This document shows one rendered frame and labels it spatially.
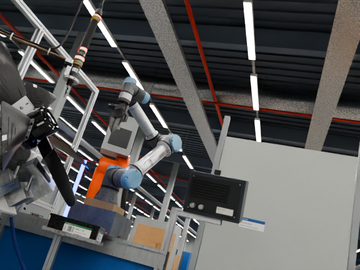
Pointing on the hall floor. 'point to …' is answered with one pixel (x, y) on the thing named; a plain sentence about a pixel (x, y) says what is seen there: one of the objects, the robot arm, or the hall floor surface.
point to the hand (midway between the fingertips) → (111, 129)
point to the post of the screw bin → (52, 252)
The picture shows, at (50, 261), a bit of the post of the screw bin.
